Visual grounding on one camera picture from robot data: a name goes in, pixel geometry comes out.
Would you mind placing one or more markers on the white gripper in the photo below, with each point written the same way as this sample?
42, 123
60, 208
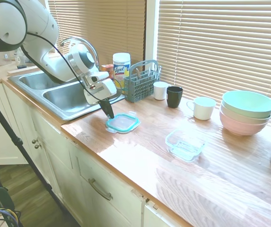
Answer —
102, 91

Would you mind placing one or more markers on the clear lid with teal rim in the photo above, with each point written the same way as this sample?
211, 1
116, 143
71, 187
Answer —
123, 124

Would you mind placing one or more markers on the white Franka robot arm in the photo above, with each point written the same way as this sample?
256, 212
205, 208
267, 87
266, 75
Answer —
38, 23

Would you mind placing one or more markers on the clear glass food container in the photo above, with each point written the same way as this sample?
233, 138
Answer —
185, 145

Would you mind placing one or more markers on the stainless steel sink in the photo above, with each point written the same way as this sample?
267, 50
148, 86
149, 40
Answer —
78, 97

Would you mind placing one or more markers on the grey plastic cutlery basket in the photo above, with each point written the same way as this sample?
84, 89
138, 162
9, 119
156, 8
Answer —
138, 91

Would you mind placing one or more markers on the orange cardboard box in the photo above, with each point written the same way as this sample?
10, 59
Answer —
108, 69

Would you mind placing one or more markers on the Lysol wipes canister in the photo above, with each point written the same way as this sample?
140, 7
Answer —
122, 68

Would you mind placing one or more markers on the metal cutlery piece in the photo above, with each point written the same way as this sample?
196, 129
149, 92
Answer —
159, 70
138, 73

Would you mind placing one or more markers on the black cup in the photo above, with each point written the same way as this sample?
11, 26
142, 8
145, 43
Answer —
174, 98

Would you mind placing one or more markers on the white kitchen cabinet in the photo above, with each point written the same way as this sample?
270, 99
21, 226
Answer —
55, 165

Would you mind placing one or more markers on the metal cabinet knob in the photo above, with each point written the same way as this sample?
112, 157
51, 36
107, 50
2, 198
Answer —
38, 146
34, 141

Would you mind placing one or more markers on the chrome faucet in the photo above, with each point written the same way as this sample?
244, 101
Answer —
62, 42

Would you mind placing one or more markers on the beige window blinds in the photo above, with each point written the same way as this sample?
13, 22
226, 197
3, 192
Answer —
114, 28
220, 47

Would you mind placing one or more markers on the light wooden board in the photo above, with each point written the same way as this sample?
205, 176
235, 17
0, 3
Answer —
21, 71

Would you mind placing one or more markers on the clear bottle with blue liquid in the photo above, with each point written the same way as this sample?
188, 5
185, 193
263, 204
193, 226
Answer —
20, 62

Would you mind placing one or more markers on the white lidded tub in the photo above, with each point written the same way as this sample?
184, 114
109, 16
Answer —
0, 59

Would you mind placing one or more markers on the cream bowl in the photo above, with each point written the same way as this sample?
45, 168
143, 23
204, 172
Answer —
227, 113

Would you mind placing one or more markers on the pink bowl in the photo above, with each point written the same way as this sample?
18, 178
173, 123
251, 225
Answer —
244, 128

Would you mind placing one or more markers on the mint green bowl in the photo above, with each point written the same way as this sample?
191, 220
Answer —
246, 104

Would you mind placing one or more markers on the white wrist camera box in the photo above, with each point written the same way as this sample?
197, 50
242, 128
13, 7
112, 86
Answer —
99, 76

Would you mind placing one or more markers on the black camera stand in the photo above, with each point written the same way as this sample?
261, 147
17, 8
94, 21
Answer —
18, 142

